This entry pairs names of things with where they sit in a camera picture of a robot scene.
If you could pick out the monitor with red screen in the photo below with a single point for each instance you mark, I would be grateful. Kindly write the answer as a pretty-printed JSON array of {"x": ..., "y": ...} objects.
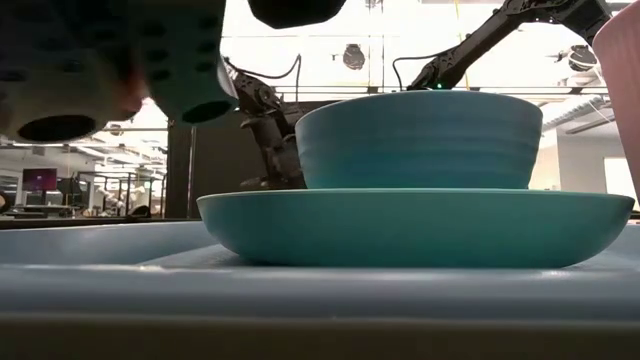
[{"x": 39, "y": 180}]

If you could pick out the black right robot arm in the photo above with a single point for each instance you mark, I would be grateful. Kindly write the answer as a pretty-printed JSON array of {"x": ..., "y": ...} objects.
[{"x": 475, "y": 45}]

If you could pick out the black workstation frame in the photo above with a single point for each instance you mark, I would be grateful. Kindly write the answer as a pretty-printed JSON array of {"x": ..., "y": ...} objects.
[{"x": 120, "y": 190}]

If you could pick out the teal perforated object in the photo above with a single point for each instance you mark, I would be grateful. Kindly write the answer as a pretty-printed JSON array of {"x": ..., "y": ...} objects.
[{"x": 185, "y": 50}]

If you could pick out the teal plate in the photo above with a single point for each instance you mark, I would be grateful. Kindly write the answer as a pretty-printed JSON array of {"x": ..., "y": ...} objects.
[{"x": 410, "y": 230}]

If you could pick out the blue plastic tray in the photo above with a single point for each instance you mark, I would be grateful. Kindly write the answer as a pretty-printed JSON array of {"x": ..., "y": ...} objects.
[{"x": 100, "y": 245}]

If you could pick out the long ceiling light bar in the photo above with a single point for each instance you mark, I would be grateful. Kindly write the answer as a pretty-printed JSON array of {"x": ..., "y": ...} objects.
[{"x": 340, "y": 91}]

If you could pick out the black folding partition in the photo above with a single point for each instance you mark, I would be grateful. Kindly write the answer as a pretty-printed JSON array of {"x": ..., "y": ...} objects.
[{"x": 215, "y": 165}]

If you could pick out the pink ribbed cup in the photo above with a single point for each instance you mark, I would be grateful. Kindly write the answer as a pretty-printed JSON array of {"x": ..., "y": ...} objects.
[{"x": 622, "y": 90}]

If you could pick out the cream perforated object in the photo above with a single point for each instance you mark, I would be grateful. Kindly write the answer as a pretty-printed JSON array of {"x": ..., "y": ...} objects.
[{"x": 50, "y": 65}]

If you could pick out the blue bowl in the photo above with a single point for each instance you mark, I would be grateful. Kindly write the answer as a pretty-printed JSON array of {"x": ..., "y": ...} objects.
[{"x": 415, "y": 145}]

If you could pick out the black rounded object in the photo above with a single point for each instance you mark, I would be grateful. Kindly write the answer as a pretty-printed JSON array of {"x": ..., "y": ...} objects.
[{"x": 295, "y": 12}]

